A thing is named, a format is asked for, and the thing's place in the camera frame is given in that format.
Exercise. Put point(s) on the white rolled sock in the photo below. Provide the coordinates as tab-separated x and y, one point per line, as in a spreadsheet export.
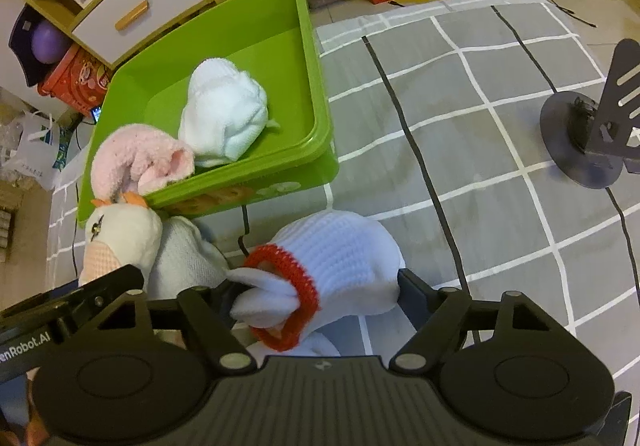
225	111

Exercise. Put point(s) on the pink fluffy plush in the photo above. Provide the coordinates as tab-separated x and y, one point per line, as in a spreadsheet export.
125	151

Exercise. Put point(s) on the green plastic bin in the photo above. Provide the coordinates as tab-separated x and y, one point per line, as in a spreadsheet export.
260	26

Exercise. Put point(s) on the red printed box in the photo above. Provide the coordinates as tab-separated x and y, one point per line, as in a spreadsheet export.
75	81

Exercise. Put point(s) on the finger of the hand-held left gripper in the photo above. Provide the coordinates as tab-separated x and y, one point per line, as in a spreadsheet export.
117	280

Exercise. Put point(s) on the grey checked blanket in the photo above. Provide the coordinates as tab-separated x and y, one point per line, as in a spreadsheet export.
500	126

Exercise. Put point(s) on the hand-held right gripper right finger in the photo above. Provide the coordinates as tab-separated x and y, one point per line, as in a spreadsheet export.
411	288

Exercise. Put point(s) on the white plush toy orange trim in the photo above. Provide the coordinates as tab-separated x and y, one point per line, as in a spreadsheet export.
125	231

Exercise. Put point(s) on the small black floor fan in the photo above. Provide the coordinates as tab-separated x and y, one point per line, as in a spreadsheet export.
565	126

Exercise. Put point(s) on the white plastic bag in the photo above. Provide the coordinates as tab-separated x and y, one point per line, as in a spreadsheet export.
30	151

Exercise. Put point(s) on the purple ball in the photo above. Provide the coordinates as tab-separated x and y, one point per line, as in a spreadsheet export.
47	42

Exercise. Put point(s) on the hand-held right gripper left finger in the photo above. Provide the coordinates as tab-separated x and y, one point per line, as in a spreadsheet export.
210	307

